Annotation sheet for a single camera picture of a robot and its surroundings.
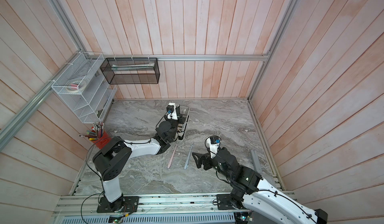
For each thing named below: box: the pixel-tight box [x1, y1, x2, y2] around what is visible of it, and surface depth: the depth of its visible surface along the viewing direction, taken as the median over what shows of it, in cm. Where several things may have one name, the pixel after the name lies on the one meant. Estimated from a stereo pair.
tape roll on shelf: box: [66, 80, 87, 93], surface depth 75 cm
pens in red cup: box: [78, 122, 104, 141], surface depth 87 cm
